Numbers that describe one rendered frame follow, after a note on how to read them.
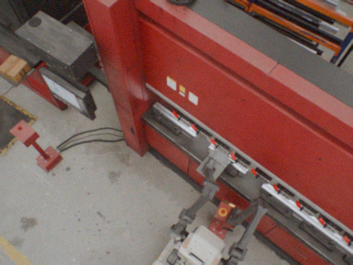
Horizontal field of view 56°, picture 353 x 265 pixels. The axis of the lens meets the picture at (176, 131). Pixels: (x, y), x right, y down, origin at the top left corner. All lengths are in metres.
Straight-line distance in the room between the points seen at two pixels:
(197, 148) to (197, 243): 1.03
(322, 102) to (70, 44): 1.60
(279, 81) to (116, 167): 2.62
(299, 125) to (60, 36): 1.64
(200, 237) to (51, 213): 2.11
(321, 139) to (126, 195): 2.46
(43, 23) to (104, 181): 2.02
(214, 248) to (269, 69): 1.21
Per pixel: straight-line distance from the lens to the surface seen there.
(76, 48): 2.38
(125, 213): 3.82
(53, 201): 4.04
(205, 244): 2.34
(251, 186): 3.03
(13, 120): 4.62
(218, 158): 2.93
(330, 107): 1.79
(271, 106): 1.99
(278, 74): 1.81
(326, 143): 2.00
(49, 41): 2.47
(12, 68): 3.58
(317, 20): 3.91
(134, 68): 2.63
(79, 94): 2.58
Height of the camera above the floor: 3.70
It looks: 64 degrees down
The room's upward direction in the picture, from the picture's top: 1 degrees clockwise
